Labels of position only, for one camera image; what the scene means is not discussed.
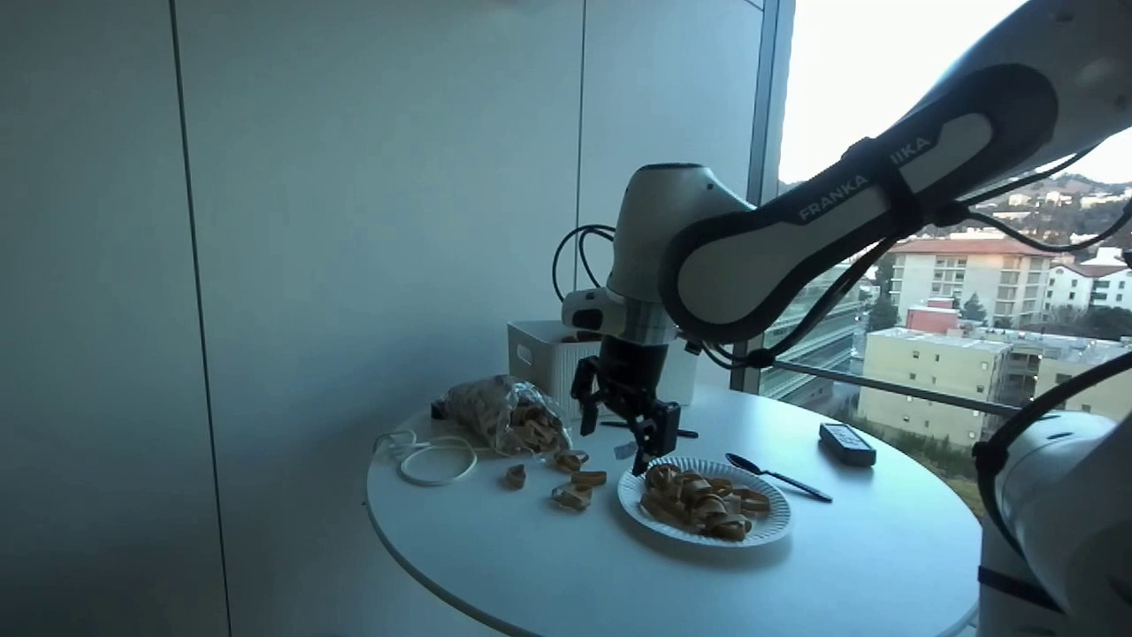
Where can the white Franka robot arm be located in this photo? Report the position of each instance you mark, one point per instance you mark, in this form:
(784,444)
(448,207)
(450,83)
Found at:
(824,225)

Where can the black plastic spoon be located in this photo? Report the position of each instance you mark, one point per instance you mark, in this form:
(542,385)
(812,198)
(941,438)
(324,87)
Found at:
(781,480)

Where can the tan rubber bands pile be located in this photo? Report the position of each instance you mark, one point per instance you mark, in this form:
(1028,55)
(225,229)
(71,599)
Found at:
(702,500)

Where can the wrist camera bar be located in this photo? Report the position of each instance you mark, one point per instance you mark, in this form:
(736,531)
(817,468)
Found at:
(586,314)

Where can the white paper plate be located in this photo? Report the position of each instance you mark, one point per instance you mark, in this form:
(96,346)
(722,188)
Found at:
(764,528)

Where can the grey window frame post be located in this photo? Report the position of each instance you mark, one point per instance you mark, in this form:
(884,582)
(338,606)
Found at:
(764,119)

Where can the tan rubber band clump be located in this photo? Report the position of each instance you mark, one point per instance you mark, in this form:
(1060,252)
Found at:
(515,475)
(567,462)
(575,491)

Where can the beige flat roofed building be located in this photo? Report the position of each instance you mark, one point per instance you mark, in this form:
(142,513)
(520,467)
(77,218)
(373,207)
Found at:
(941,372)

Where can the black plastic knife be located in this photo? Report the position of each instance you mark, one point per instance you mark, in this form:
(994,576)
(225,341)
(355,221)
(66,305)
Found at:
(688,434)

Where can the red roofed building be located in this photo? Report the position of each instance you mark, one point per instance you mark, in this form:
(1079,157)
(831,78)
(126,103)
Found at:
(968,267)

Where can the dark balcony railing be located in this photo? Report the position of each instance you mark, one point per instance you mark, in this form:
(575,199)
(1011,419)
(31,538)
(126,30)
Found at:
(920,392)

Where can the white plastic bin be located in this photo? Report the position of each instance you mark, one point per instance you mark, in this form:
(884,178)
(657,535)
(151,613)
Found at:
(535,354)

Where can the black whiteboard eraser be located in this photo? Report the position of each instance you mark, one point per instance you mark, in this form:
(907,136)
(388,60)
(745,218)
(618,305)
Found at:
(846,444)

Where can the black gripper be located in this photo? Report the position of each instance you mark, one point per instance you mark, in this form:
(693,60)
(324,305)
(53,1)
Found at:
(633,372)

